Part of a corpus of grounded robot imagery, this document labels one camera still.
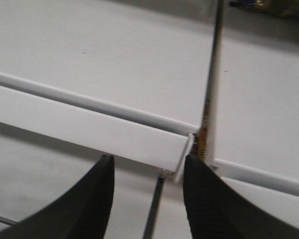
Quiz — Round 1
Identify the clear cookie box yellow label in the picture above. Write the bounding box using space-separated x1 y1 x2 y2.
196 100 210 161

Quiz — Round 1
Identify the white metal shelving unit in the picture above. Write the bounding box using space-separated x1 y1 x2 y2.
0 0 299 239

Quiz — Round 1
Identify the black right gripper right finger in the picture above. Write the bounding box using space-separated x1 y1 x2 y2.
183 154 299 239

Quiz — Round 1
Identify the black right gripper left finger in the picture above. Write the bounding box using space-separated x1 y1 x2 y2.
0 155 115 239

